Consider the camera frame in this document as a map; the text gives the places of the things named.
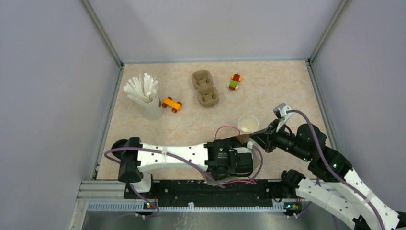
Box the stack of paper cups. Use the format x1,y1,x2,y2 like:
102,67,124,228
237,115,259,133

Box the brown cardboard cup carrier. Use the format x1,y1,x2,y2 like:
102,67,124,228
191,70,219,107

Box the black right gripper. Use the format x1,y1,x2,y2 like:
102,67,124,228
249,118,311,161

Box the stack of black lids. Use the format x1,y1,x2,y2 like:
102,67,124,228
111,139,128,160

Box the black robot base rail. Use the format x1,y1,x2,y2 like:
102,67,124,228
124,179,313,201

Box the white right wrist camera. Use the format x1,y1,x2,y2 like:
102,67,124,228
273,103,292,132

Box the yellow toy brick car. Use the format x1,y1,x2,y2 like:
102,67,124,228
162,97,182,113

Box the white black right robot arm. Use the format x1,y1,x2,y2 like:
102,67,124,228
250,120,406,230

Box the red green toy brick car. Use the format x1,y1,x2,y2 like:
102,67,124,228
227,73,242,91

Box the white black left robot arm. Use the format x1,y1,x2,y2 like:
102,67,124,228
114,137,254,198

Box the kraft pink paper bag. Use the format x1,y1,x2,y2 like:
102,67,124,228
203,133,254,183

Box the white straw holder cup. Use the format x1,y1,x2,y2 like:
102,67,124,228
138,95,164,120

